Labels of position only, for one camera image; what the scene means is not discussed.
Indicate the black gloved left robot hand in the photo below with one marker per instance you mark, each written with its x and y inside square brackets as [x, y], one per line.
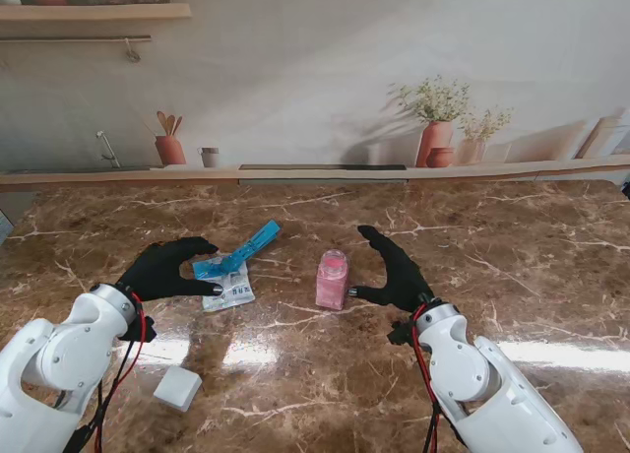
[157, 276]

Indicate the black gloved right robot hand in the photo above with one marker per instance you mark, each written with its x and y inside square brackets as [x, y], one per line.
[403, 285]

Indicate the clear bottle with pink seasoning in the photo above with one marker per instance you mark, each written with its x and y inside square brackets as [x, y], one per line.
[331, 288]

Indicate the white and blue seasoning bag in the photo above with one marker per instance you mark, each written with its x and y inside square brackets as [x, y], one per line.
[231, 295]

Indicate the blue plastic bag clip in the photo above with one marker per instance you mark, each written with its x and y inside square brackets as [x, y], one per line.
[261, 236]

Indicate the white square bottle cap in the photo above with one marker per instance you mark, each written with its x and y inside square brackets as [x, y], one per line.
[177, 388]

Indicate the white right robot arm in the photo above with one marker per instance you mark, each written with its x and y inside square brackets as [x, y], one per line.
[472, 369]

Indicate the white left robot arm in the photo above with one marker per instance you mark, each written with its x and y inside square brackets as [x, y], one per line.
[59, 354]

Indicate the beige vase with flowers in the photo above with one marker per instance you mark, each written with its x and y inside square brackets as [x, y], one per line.
[470, 150]

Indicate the grey blue edge object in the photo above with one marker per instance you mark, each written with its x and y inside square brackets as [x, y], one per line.
[4, 226]

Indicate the black edge object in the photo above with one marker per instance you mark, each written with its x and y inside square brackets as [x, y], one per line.
[626, 189]

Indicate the wooden cutting boards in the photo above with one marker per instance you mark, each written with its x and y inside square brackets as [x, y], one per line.
[598, 138]

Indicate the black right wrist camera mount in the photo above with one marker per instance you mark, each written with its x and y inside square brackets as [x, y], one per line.
[401, 336]

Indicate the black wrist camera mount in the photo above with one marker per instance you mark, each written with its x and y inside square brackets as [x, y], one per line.
[401, 336]
[145, 331]

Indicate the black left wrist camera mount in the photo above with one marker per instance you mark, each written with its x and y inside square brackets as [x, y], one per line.
[145, 331]

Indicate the wooden wall shelf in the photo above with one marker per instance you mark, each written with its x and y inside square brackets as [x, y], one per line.
[98, 12]

